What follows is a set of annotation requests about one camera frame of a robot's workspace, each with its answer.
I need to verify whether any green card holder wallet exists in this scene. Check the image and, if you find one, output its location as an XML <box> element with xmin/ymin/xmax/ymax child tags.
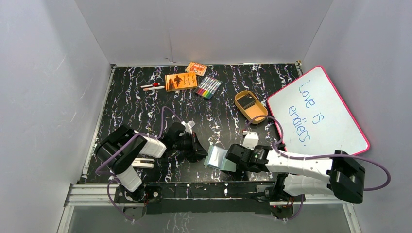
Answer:
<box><xmin>204</xmin><ymin>144</ymin><xmax>237</xmax><ymax>172</ymax></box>

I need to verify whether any black credit cards stack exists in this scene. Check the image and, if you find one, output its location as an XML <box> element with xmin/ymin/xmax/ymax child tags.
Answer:
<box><xmin>238</xmin><ymin>94</ymin><xmax>256</xmax><ymax>110</ymax></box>

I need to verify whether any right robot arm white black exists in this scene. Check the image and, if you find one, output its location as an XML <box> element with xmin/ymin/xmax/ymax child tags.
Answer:
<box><xmin>225</xmin><ymin>144</ymin><xmax>365</xmax><ymax>204</ymax></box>

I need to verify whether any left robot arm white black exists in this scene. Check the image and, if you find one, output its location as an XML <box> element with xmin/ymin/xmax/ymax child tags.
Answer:
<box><xmin>95</xmin><ymin>122</ymin><xmax>208</xmax><ymax>202</ymax></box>

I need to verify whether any small orange card box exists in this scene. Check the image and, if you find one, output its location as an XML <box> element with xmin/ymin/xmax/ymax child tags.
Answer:
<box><xmin>185</xmin><ymin>62</ymin><xmax>207</xmax><ymax>76</ymax></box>

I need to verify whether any white stapler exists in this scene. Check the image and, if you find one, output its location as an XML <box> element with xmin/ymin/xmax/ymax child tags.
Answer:
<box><xmin>132</xmin><ymin>158</ymin><xmax>155</xmax><ymax>169</ymax></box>

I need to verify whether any tan oval tray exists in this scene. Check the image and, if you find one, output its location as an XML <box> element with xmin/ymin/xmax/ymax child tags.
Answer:
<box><xmin>234</xmin><ymin>91</ymin><xmax>268</xmax><ymax>124</ymax></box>

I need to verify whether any orange book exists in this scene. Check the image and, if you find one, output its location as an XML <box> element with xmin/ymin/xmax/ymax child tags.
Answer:
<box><xmin>165</xmin><ymin>72</ymin><xmax>198</xmax><ymax>92</ymax></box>

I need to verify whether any white marker pen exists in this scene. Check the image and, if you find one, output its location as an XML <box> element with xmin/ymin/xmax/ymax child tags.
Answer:
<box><xmin>143</xmin><ymin>86</ymin><xmax>165</xmax><ymax>91</ymax></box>

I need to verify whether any red capped white marker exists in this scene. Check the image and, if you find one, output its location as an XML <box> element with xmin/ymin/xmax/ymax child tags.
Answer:
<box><xmin>140</xmin><ymin>83</ymin><xmax>160</xmax><ymax>88</ymax></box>

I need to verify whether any coloured marker pen set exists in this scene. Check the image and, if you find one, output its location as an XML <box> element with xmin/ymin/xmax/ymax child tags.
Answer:
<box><xmin>194</xmin><ymin>75</ymin><xmax>222</xmax><ymax>100</ymax></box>

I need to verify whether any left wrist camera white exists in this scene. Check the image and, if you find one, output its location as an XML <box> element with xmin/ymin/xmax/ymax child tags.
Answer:
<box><xmin>181</xmin><ymin>120</ymin><xmax>195</xmax><ymax>134</ymax></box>

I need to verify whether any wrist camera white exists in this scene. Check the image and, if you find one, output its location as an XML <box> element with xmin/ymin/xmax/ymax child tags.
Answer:
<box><xmin>181</xmin><ymin>120</ymin><xmax>195</xmax><ymax>134</ymax></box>
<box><xmin>241</xmin><ymin>131</ymin><xmax>259</xmax><ymax>150</ymax></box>

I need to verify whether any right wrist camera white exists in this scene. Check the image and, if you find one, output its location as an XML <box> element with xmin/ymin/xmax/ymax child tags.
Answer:
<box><xmin>241</xmin><ymin>131</ymin><xmax>259</xmax><ymax>150</ymax></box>

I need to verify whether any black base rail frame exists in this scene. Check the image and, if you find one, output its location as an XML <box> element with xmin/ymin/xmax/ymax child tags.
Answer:
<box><xmin>112</xmin><ymin>182</ymin><xmax>305</xmax><ymax>222</ymax></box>

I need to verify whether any white board pink frame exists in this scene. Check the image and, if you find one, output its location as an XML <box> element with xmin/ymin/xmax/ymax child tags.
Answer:
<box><xmin>267</xmin><ymin>66</ymin><xmax>370</xmax><ymax>155</ymax></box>

